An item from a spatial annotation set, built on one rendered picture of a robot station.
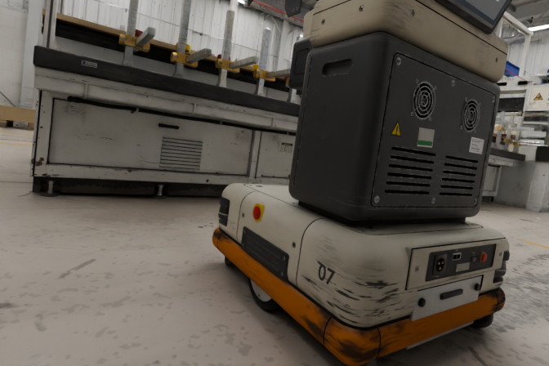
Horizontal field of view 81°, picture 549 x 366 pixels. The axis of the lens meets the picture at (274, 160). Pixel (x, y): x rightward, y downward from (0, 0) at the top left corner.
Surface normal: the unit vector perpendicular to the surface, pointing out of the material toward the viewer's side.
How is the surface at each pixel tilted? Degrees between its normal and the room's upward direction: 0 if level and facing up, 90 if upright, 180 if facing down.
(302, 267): 90
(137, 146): 90
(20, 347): 0
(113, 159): 90
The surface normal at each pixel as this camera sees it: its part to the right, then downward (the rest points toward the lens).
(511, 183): -0.83, -0.08
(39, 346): 0.14, -0.99
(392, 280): 0.54, 0.12
